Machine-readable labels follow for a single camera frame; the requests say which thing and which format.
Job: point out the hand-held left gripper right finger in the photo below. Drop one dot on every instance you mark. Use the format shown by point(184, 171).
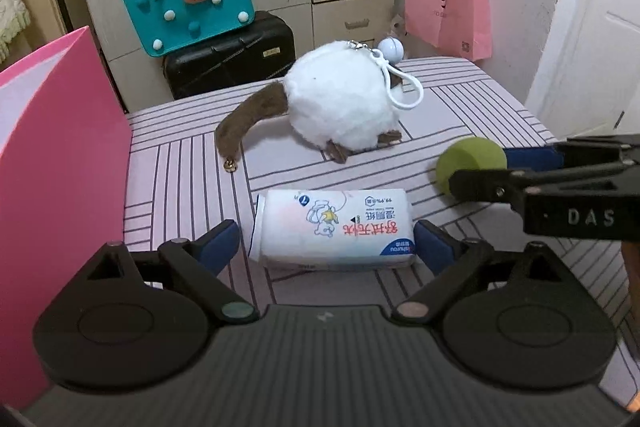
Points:
point(432, 243)

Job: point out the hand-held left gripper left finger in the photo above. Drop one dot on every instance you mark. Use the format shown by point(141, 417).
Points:
point(220, 241)

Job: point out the cream knitted cardigan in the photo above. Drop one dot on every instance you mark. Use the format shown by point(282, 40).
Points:
point(10, 12)

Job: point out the white tissue pack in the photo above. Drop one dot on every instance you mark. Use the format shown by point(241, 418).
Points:
point(330, 227)

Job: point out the striped bed sheet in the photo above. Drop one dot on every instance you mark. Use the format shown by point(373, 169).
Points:
point(185, 177)

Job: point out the white door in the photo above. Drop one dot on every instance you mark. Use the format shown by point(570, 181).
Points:
point(580, 32)

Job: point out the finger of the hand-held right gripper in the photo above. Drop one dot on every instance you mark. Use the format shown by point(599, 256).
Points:
point(485, 184)
point(535, 158)

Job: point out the green makeup sponge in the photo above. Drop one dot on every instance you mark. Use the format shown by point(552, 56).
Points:
point(465, 157)

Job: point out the black suitcase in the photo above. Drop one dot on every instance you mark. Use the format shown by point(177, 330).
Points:
point(230, 57)

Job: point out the large pink paper bag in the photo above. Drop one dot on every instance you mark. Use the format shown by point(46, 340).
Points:
point(60, 157)

